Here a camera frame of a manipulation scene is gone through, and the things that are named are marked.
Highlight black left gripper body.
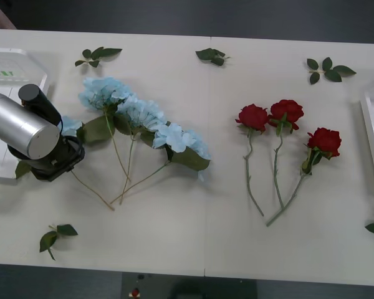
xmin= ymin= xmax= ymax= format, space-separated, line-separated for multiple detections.
xmin=30 ymin=135 xmax=86 ymax=183

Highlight pale blue flower small head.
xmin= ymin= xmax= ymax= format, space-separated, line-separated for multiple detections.
xmin=14 ymin=115 xmax=115 ymax=212

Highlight pale blue flower green stem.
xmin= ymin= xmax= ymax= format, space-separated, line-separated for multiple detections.
xmin=116 ymin=95 xmax=168 ymax=206
xmin=110 ymin=122 xmax=213 ymax=204
xmin=78 ymin=77 xmax=132 ymax=183

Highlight red rose green stem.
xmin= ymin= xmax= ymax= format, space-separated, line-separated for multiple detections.
xmin=265 ymin=126 xmax=342 ymax=227
xmin=235 ymin=103 xmax=269 ymax=218
xmin=267 ymin=99 xmax=305 ymax=210

